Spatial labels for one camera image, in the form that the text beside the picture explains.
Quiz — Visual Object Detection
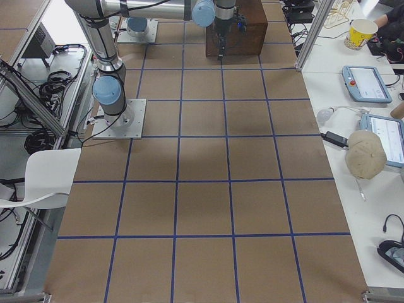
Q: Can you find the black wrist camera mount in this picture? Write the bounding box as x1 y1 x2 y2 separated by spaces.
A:
234 13 247 33

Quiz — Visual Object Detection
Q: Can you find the white plastic chair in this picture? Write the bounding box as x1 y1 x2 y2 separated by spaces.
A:
1 148 81 210

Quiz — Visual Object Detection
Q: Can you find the aluminium frame post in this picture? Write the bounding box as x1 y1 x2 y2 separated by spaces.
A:
295 0 334 71

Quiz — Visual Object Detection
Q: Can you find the white light bulb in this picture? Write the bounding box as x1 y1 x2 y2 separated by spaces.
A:
316 107 335 124

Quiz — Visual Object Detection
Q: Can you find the beige cloth hat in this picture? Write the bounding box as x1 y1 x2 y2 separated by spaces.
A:
345 130 387 179

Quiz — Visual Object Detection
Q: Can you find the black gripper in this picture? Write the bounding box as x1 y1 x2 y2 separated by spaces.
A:
214 17 234 61

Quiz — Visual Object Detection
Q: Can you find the yellow popcorn cup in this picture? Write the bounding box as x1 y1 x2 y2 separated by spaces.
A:
344 19 378 51

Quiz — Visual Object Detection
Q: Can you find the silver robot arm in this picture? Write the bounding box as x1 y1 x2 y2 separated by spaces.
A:
109 16 148 32
67 1 235 128

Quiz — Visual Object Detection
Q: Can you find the dark wooden drawer cabinet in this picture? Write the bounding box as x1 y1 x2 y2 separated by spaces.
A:
205 0 268 61

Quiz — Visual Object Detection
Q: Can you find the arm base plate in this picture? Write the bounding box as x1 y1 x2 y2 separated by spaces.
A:
117 18 158 44
92 98 146 140

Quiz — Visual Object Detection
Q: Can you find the blue teach pendant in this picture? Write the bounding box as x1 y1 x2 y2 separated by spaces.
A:
359 114 403 168
342 66 393 104

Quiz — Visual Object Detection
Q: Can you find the black power adapter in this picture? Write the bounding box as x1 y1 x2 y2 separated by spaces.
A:
321 131 348 148

